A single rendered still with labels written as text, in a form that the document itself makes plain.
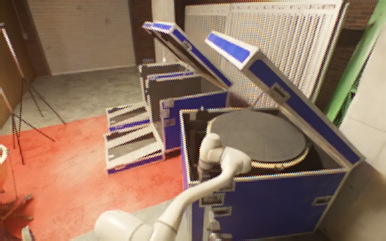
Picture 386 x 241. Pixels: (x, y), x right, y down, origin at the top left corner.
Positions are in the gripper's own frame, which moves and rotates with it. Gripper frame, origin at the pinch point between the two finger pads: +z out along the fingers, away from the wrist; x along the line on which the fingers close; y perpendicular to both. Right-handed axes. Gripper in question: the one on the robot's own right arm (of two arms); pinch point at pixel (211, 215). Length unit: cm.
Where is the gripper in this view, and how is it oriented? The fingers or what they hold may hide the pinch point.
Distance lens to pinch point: 135.4
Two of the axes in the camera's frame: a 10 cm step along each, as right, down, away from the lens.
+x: -0.1, 8.7, 4.9
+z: -1.1, -4.9, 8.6
